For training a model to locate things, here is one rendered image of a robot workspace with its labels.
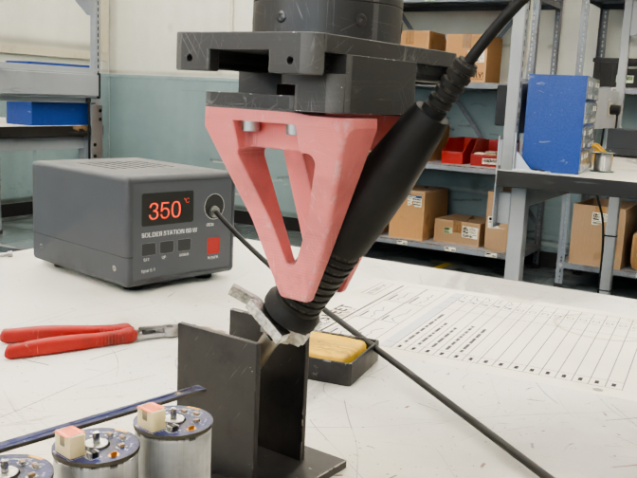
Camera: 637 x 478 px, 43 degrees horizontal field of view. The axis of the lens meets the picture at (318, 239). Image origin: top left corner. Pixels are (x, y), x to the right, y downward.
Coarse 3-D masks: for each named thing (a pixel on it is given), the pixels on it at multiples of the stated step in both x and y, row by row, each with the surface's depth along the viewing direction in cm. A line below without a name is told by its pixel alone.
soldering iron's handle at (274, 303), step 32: (448, 96) 28; (416, 128) 29; (384, 160) 29; (416, 160) 29; (384, 192) 30; (352, 224) 31; (384, 224) 31; (352, 256) 31; (320, 288) 32; (288, 320) 33
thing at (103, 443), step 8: (88, 440) 24; (104, 440) 24; (88, 448) 24; (96, 448) 24; (104, 448) 24; (136, 456) 24; (56, 464) 23; (120, 464) 23; (128, 464) 24; (136, 464) 24; (56, 472) 23; (64, 472) 23; (72, 472) 23; (80, 472) 23; (88, 472) 23; (96, 472) 23; (104, 472) 23; (112, 472) 23; (120, 472) 23; (128, 472) 24; (136, 472) 24
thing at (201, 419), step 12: (168, 408) 27; (180, 408) 27; (192, 408) 27; (192, 420) 26; (204, 420) 26; (144, 432) 25; (156, 432) 25; (168, 432) 25; (180, 432) 25; (192, 432) 25; (204, 432) 25
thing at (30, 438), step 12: (156, 396) 28; (168, 396) 28; (180, 396) 28; (120, 408) 27; (132, 408) 27; (84, 420) 26; (96, 420) 26; (108, 420) 26; (36, 432) 25; (48, 432) 25; (0, 444) 24; (12, 444) 24; (24, 444) 24
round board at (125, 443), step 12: (84, 432) 25; (108, 432) 25; (120, 432) 25; (120, 444) 24; (132, 444) 24; (60, 456) 23; (84, 456) 23; (96, 456) 23; (120, 456) 23; (132, 456) 24
